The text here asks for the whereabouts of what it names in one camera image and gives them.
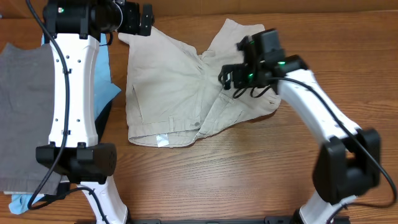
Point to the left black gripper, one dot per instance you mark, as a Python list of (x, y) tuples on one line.
[(131, 26)]

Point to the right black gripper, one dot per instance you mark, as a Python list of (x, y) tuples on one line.
[(239, 71)]

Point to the beige shorts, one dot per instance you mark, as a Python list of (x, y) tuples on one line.
[(173, 96)]

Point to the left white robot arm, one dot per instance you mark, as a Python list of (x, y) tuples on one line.
[(74, 29)]

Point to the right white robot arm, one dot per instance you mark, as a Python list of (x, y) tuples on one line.
[(347, 164)]

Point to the black garment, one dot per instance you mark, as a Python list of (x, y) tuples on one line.
[(100, 124)]

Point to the grey shorts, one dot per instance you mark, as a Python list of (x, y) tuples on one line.
[(27, 98)]

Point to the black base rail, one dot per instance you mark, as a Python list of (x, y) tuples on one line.
[(217, 221)]

